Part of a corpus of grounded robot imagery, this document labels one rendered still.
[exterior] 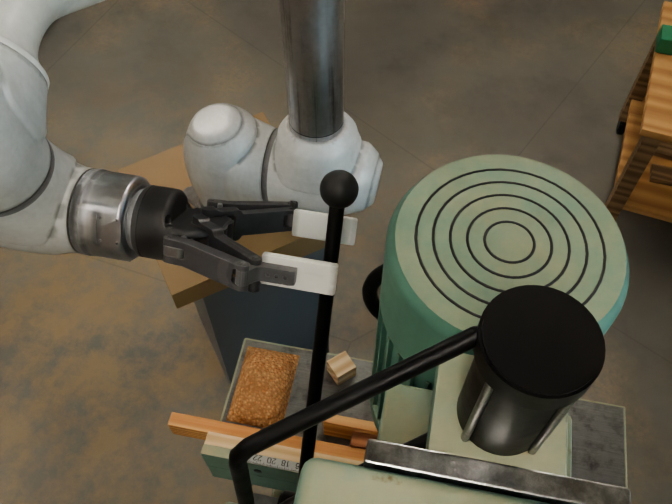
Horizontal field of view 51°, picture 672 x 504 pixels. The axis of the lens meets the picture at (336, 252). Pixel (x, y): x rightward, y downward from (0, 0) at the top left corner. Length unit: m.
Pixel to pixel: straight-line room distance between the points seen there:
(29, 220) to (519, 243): 0.45
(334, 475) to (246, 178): 1.00
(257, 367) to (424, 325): 0.63
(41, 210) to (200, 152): 0.67
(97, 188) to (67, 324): 1.60
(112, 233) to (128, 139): 1.99
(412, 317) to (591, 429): 0.68
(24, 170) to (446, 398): 0.42
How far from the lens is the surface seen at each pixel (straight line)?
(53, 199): 0.73
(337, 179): 0.61
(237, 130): 1.35
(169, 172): 1.66
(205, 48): 2.99
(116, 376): 2.18
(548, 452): 0.44
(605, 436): 1.15
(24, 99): 0.66
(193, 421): 1.06
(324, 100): 1.22
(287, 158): 1.31
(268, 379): 1.08
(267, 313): 1.72
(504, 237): 0.52
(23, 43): 0.69
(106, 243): 0.73
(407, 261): 0.50
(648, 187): 2.43
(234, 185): 1.38
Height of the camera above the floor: 1.92
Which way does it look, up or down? 57 degrees down
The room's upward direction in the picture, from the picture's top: straight up
